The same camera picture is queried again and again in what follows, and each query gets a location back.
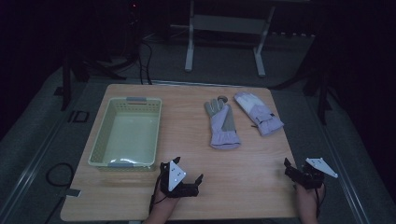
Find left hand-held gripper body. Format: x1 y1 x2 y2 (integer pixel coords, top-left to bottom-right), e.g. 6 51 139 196
159 160 200 199

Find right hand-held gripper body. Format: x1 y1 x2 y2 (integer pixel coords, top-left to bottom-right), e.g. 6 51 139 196
289 157 339 190

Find lilac glove with grey palm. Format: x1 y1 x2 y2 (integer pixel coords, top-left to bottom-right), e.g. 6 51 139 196
204 97 242 150

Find pale green perforated plastic basket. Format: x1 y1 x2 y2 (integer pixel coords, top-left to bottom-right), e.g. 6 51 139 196
87 96 163 172

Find lilac and white glove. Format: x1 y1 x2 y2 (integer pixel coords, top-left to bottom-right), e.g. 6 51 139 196
233 91 285 137

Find person's right hand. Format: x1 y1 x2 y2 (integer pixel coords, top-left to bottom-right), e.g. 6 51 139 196
294 182 326 207

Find person's left hand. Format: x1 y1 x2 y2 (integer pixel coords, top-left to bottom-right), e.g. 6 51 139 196
151 188 181 210

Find black metal stand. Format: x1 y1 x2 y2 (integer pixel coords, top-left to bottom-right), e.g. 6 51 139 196
54 50 127 112
270 29 339 126

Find small grey floor tag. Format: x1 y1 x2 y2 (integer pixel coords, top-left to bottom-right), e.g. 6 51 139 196
64 188 82 199

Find black device with red light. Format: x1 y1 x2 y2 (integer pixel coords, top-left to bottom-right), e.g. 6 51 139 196
126 0 143 27

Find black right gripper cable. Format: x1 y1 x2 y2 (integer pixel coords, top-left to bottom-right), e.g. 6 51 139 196
315 186 327 219

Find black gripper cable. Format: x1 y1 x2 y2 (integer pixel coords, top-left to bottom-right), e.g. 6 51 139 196
315 186 327 219
148 172 166 217

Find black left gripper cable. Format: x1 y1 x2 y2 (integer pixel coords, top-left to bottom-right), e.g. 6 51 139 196
148 172 166 217

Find black hanging cables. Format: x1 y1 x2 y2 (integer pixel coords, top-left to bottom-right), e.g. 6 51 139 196
135 38 154 86

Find black rectangular floor bracket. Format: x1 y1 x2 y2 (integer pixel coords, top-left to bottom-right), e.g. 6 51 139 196
67 109 91 124

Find black floor cable loop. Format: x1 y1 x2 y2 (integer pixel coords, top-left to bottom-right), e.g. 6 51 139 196
45 161 76 189

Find white metal table frame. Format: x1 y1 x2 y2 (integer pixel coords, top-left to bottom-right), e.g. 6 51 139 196
184 0 277 78

